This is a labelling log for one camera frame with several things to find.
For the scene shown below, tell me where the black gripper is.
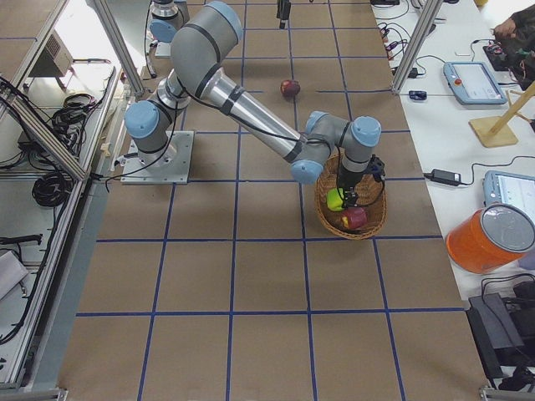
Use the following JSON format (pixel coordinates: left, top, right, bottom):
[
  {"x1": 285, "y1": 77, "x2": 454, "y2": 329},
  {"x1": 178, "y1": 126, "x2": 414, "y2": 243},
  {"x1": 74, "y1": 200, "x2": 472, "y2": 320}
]
[
  {"x1": 276, "y1": 0, "x2": 292, "y2": 29},
  {"x1": 336, "y1": 165, "x2": 364, "y2": 209}
]

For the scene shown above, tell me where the green apple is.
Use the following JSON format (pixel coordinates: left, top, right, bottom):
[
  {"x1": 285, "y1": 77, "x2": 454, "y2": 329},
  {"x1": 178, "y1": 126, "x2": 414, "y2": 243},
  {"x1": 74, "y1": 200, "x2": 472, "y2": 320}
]
[{"x1": 325, "y1": 188, "x2": 346, "y2": 212}]

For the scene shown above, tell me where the red yellow apple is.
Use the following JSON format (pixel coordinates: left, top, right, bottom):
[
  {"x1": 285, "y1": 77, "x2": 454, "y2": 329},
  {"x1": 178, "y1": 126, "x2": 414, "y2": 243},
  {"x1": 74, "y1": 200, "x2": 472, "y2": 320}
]
[{"x1": 340, "y1": 206, "x2": 368, "y2": 230}]

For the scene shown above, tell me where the dark red apple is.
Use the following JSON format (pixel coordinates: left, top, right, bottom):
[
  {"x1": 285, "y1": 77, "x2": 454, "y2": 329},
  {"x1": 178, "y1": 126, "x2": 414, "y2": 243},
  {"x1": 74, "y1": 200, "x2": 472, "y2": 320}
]
[{"x1": 280, "y1": 79, "x2": 301, "y2": 99}]

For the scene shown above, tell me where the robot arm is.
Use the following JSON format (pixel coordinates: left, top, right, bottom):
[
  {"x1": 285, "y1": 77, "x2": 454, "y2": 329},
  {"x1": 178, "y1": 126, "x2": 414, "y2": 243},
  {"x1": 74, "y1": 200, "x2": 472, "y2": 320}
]
[
  {"x1": 125, "y1": 1, "x2": 385, "y2": 211},
  {"x1": 149, "y1": 1, "x2": 243, "y2": 43}
]

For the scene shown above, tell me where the woven wicker basket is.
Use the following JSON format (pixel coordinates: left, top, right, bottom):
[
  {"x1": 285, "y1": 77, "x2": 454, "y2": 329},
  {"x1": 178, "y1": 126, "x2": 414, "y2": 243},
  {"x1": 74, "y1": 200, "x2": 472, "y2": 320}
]
[{"x1": 314, "y1": 155, "x2": 387, "y2": 240}]

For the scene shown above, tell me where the black power adapter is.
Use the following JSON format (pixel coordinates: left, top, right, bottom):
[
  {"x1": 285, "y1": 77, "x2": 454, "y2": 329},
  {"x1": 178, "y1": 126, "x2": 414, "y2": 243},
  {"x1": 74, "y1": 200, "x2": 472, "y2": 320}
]
[{"x1": 424, "y1": 169, "x2": 461, "y2": 186}]

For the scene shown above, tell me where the orange bucket with lid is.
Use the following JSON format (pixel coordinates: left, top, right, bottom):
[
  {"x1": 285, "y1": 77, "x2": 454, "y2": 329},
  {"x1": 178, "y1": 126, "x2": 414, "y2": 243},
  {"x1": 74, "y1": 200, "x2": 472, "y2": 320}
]
[{"x1": 446, "y1": 203, "x2": 534, "y2": 274}]

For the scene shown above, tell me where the teach pendant tablet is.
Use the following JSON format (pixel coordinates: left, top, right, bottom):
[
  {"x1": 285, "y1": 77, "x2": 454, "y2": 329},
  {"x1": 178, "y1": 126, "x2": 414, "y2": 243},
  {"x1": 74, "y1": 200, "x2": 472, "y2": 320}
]
[
  {"x1": 442, "y1": 62, "x2": 507, "y2": 105},
  {"x1": 482, "y1": 170, "x2": 534, "y2": 211}
]

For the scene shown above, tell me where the wooden stand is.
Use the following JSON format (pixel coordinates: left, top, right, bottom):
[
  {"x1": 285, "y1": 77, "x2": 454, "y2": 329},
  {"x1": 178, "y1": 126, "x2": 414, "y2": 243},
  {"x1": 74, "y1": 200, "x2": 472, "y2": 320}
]
[{"x1": 469, "y1": 83, "x2": 534, "y2": 148}]

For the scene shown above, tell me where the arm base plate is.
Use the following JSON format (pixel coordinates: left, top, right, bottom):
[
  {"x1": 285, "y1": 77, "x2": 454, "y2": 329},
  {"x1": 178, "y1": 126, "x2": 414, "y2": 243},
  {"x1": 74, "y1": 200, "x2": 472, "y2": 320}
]
[
  {"x1": 154, "y1": 42, "x2": 171, "y2": 58},
  {"x1": 120, "y1": 130, "x2": 195, "y2": 185}
]

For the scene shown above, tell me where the aluminium frame post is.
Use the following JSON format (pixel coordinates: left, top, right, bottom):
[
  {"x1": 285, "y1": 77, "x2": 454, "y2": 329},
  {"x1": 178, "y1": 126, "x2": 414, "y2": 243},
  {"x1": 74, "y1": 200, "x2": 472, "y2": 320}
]
[{"x1": 391, "y1": 0, "x2": 442, "y2": 94}]

